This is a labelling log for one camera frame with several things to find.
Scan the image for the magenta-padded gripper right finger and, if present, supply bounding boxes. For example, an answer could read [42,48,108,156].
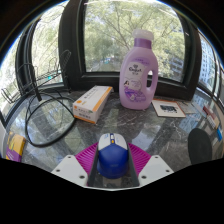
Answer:
[127,143,175,188]

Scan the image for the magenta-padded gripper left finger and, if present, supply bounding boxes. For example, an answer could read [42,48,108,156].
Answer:
[50,142,100,188]

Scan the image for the blue and white computer mouse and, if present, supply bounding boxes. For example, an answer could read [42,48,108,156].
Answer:
[96,132,130,180]

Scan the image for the round black mouse pad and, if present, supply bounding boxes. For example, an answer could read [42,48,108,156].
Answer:
[187,128,214,165]

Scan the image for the brown-framed white card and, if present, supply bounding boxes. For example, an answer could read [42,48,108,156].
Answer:
[151,98,187,119]

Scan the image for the white and orange carton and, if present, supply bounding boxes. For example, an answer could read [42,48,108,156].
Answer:
[72,85,114,125]

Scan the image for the patterned flat booklet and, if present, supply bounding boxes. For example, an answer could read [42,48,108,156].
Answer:
[178,100,198,115]

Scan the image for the blue and white box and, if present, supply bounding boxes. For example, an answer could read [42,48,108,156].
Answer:
[215,126,224,142]

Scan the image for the white box with blue stripe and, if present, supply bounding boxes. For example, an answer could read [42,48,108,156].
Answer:
[206,114,220,130]

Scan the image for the red book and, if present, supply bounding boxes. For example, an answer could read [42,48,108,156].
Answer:
[202,105,216,118]

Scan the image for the purple detergent bottle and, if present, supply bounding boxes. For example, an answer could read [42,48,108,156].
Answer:
[118,28,159,111]

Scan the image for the black cable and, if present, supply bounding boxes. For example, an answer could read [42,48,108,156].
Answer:
[24,64,78,148]

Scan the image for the black wire rack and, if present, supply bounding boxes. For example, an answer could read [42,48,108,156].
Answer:
[0,49,73,101]

